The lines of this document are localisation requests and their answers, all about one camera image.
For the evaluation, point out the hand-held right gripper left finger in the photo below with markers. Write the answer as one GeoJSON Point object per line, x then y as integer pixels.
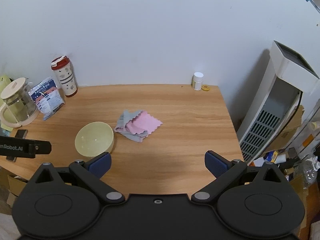
{"type": "Point", "coordinates": [101, 166]}

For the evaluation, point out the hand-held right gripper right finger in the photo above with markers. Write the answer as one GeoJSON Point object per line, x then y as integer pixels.
{"type": "Point", "coordinates": [215, 166]}

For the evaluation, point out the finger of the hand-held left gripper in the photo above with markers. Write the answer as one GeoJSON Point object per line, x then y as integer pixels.
{"type": "Point", "coordinates": [40, 148]}

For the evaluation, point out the pale yellow bowl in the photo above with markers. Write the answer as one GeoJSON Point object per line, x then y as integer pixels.
{"type": "Point", "coordinates": [93, 140]}

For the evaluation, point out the pink and grey cleaning cloth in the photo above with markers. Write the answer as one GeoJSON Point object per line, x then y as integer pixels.
{"type": "Point", "coordinates": [142, 123]}

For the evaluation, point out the black smartphone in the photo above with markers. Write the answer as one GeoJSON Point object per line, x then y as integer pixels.
{"type": "Point", "coordinates": [21, 133]}

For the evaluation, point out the cardboard box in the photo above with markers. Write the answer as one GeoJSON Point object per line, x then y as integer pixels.
{"type": "Point", "coordinates": [12, 185]}
{"type": "Point", "coordinates": [287, 132]}

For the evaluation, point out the glass pitcher with cream lid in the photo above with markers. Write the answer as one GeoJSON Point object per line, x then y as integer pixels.
{"type": "Point", "coordinates": [17, 105]}

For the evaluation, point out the blue snack packet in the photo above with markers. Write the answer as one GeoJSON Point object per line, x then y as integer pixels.
{"type": "Point", "coordinates": [47, 97]}

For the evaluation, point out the blue and yellow box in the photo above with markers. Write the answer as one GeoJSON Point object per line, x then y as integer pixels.
{"type": "Point", "coordinates": [271, 156]}

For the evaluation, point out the white tower heater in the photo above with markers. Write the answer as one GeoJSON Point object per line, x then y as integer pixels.
{"type": "Point", "coordinates": [265, 120]}

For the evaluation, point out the printed tumbler with red lid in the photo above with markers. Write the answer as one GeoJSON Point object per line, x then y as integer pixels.
{"type": "Point", "coordinates": [66, 80]}

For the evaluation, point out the pale green container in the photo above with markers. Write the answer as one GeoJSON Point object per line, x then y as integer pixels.
{"type": "Point", "coordinates": [5, 81]}

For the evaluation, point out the small yellow round disc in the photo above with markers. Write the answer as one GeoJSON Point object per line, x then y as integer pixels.
{"type": "Point", "coordinates": [206, 88]}

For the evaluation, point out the white pill bottle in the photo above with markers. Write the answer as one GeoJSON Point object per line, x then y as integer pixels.
{"type": "Point", "coordinates": [198, 82]}

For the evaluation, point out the clear plastic bottle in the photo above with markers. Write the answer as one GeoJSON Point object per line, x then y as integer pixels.
{"type": "Point", "coordinates": [310, 172]}

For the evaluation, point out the clear plastic container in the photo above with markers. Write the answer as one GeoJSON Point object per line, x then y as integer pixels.
{"type": "Point", "coordinates": [312, 135]}

